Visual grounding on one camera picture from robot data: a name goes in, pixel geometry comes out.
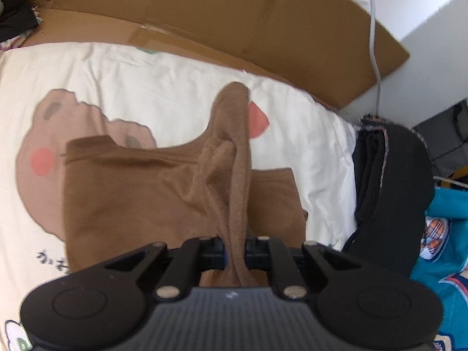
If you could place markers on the folded black garment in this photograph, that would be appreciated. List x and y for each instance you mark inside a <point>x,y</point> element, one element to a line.
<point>395,182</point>

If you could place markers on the brown printed t-shirt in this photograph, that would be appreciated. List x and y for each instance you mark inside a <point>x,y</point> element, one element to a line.
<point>146,190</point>

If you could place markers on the cream bear print bed sheet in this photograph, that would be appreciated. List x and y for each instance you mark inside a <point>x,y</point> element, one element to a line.
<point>164,87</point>

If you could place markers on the black bag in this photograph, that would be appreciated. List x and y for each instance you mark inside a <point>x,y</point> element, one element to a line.
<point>449,135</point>

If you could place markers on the floral cloth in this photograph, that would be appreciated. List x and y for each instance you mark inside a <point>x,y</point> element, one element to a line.
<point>14,44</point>

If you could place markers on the teal printed garment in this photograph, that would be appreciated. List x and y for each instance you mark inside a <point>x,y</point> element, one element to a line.
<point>446,248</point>

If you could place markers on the brown cardboard sheet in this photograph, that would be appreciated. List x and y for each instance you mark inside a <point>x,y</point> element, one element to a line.
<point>219,7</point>

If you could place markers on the crumpled black garment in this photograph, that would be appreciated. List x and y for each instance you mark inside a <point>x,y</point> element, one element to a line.
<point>16,18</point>

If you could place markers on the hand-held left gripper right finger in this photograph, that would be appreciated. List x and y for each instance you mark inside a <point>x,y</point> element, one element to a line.
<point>257,254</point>

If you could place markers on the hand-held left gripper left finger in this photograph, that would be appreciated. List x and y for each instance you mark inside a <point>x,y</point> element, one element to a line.
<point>214,254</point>

